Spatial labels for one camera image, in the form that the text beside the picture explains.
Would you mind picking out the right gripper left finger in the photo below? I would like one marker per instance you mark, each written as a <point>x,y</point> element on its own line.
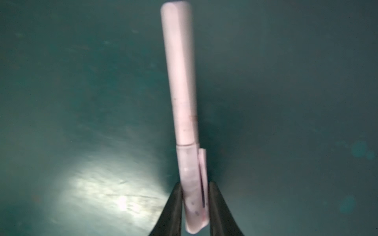
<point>170,220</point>

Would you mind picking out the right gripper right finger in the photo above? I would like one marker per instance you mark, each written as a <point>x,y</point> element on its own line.
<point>222,223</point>

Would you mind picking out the pale pink white pen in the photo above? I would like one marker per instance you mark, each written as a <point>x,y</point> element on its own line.
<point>176,19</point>

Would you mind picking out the green table mat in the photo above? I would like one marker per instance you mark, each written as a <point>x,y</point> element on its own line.
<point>287,95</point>

